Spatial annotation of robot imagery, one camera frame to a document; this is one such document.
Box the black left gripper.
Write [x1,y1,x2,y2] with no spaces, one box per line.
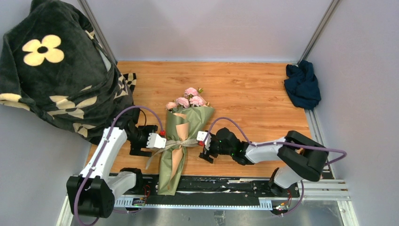
[128,126,158,157]

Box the cream tote bag strap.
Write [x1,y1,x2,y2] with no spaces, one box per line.
[145,138,200,170]

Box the green and peach wrapping paper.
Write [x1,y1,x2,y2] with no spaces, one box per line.
[158,106,215,195]

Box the pink fake flower bunch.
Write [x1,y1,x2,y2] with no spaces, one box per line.
[166,87,210,112]

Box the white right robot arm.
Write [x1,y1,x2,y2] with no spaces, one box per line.
[197,128,328,197]

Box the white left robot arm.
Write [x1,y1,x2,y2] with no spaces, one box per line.
[66,112,166,219]

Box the navy blue cloth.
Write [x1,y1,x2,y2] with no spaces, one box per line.
[284,60,321,110]

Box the dark floral fleece blanket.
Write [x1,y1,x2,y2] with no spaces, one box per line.
[0,0,136,144]

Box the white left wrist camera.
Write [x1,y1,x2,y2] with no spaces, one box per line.
[146,133,167,149]

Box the black and aluminium base rail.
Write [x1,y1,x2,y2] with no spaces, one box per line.
[56,173,359,226]

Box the left aluminium frame post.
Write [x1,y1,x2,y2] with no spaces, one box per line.
[77,0,118,64]

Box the aluminium frame post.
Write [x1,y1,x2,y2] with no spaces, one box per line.
[297,0,341,64]
[77,0,118,64]

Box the right aluminium frame post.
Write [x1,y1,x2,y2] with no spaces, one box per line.
[297,0,341,64]

